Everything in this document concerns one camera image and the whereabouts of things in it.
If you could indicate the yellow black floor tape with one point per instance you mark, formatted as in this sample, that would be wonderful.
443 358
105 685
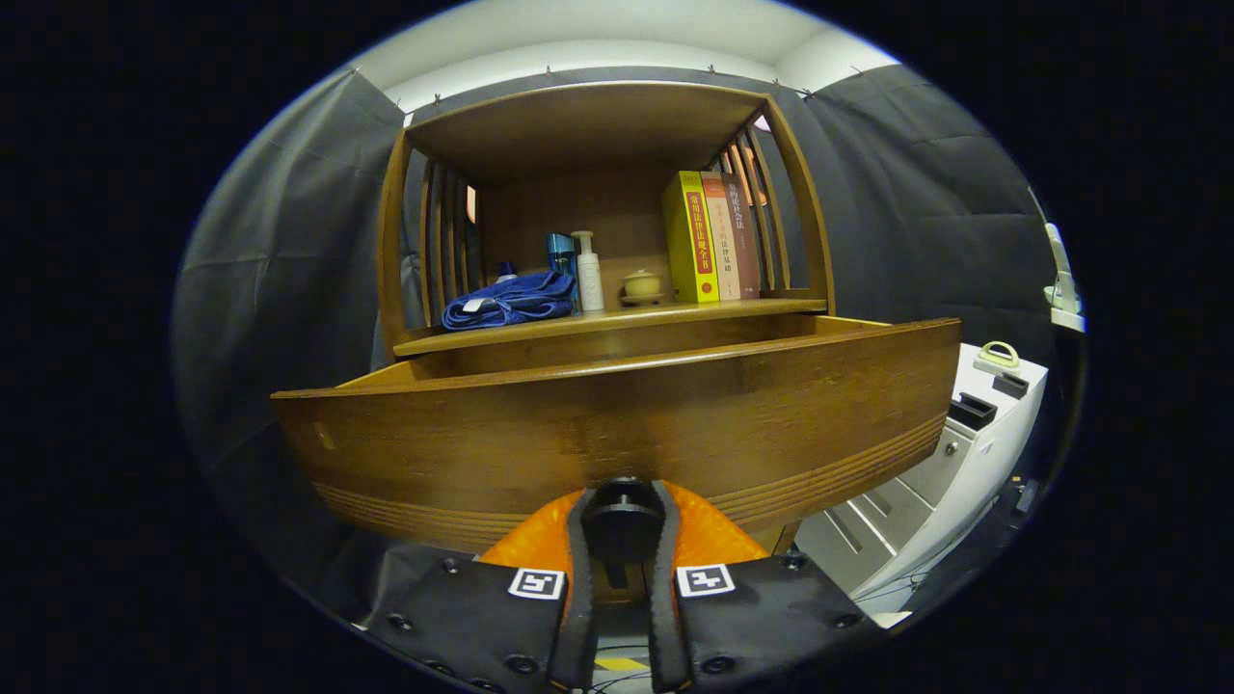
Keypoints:
620 663

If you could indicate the brown book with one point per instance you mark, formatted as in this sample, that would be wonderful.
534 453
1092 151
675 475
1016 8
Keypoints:
742 236

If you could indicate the white pump bottle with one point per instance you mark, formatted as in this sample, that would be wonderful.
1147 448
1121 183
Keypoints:
589 280

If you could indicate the white side cabinet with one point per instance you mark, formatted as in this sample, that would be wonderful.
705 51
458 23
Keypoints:
964 463

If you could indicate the yellow book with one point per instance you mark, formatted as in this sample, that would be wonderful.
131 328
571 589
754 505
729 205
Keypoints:
689 241

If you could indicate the orange white book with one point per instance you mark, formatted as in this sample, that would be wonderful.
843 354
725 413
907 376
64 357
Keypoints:
721 241

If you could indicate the blue folded towel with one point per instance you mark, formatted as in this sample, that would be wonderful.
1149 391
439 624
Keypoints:
511 301

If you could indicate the black plastic block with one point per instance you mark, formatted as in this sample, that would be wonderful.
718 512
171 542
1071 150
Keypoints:
1010 385
972 412

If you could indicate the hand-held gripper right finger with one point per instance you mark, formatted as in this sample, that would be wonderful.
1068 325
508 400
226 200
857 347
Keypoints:
665 627

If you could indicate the small white blue-capped bottle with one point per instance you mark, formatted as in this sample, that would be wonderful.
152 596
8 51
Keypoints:
505 272

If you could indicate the blue bottle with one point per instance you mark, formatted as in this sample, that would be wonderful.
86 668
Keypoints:
561 253

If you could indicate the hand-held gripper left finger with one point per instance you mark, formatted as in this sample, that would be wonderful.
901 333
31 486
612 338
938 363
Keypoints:
578 627

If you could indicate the wooden cabinet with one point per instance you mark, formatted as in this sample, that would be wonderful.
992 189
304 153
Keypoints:
578 125

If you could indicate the beige lidded teacup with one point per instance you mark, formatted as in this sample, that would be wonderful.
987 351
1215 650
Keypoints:
642 285

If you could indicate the black drawer knob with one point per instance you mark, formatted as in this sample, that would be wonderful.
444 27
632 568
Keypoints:
622 525

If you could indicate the white stand device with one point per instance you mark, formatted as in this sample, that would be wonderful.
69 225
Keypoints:
1060 289

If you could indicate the wooden drawer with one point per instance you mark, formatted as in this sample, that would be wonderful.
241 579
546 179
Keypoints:
617 424

